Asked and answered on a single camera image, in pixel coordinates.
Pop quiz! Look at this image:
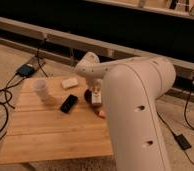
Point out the orange carrot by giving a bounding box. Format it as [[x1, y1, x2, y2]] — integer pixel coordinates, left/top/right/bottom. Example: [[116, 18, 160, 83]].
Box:
[[97, 110, 106, 119]]

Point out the dark red ceramic bowl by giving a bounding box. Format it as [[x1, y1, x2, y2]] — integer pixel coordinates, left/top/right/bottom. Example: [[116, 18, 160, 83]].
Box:
[[84, 89, 92, 104]]

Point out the white rectangular block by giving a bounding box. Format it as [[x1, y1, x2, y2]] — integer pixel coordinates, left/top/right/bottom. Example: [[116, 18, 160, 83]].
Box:
[[61, 78, 78, 89]]

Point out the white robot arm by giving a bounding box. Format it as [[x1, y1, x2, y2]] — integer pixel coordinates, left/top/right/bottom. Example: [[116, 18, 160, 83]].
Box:
[[75, 52, 176, 171]]

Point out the wooden slatted table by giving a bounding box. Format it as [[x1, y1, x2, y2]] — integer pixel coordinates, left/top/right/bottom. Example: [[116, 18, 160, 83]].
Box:
[[0, 76, 112, 164]]

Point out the black cable on floor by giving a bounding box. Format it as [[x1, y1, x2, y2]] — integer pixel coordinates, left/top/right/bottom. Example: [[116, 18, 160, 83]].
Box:
[[0, 39, 49, 153]]

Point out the black rectangular remote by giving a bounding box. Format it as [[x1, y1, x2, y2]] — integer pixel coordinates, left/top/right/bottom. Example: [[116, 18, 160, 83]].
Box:
[[60, 94, 78, 113]]

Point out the black power brick right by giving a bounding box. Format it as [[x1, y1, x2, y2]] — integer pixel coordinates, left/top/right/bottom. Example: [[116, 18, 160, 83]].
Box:
[[174, 134, 191, 150]]

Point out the long wooden beam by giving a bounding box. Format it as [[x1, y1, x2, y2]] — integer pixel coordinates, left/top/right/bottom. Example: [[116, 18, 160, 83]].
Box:
[[0, 14, 194, 79]]

